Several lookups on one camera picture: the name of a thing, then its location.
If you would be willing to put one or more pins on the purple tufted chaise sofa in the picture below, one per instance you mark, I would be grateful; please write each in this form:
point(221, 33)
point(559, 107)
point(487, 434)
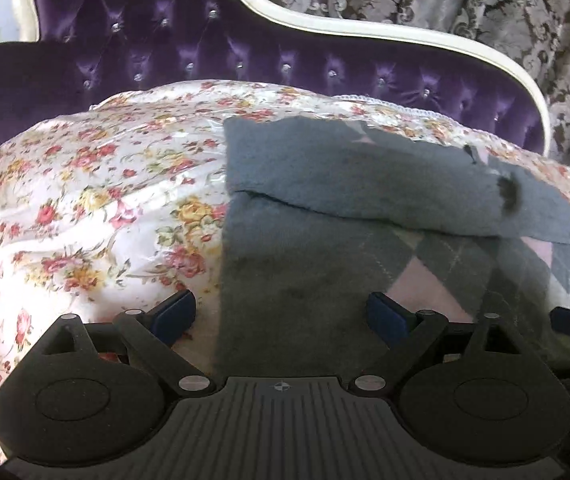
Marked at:
point(73, 54)

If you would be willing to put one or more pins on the grey argyle knit sweater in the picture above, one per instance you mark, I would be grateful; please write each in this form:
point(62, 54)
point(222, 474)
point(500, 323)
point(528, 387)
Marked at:
point(323, 213)

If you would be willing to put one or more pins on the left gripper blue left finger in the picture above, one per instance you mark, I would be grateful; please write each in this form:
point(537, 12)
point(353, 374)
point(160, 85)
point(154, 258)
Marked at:
point(150, 335)

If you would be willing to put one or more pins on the floral bed cover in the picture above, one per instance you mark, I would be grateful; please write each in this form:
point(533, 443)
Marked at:
point(123, 206)

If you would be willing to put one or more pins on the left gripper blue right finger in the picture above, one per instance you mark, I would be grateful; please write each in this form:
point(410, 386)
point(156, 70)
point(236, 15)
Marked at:
point(408, 336)

